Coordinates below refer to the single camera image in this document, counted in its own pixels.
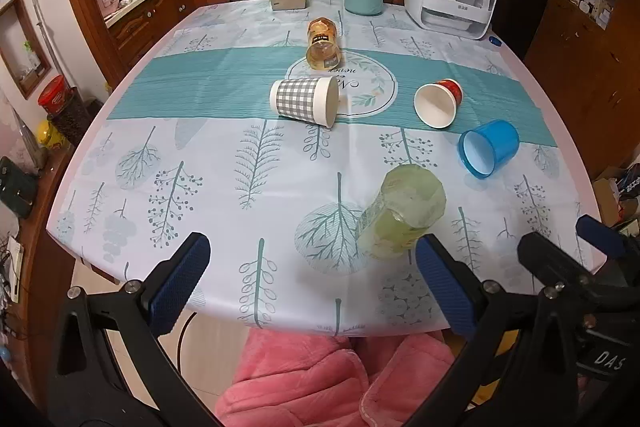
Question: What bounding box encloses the wooden framed wall picture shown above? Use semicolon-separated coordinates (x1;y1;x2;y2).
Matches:
0;0;52;100

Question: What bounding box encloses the dark green case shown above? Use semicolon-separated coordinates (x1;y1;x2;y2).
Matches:
0;157;38;220

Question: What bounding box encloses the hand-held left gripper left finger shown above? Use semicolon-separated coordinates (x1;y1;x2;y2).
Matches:
47;233;221;427

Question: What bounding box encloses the leaf print tablecloth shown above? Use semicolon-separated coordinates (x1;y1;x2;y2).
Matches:
46;0;601;338

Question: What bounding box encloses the yellow container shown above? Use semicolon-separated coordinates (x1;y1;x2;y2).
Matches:
37;119;68;152

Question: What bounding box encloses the red lidded tin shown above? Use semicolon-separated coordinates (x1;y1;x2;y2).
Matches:
38;75;71;115

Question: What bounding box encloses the cardboard box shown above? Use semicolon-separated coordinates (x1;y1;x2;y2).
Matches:
592;164;640;238

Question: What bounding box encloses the black cable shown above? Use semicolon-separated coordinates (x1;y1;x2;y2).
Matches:
175;312;198;408

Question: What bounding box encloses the white power strip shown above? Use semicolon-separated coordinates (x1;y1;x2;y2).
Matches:
0;234;25;303

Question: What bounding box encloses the wooden sideboard cabinet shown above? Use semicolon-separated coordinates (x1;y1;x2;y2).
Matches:
525;0;640;168

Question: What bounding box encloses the red paper cup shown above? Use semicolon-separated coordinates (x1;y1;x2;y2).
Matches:
414;78;463;128

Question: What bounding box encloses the amber glass cup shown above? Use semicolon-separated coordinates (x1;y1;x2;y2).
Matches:
305;18;345;70

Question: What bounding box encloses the blue plastic cup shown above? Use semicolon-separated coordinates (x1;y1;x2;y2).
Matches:
458;119;521;179

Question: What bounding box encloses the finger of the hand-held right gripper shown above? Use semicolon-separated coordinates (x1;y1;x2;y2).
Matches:
575;215;640;260
516;231;594;295

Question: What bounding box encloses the green glass cup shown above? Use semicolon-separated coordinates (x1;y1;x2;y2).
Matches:
356;164;447;260

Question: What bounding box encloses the pink fleece clothing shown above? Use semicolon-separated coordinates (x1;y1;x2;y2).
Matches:
214;329;456;427

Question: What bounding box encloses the grey checked paper cup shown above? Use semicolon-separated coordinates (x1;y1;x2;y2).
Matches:
269;75;341;129

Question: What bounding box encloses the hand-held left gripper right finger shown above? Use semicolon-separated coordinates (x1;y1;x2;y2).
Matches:
405;234;582;427

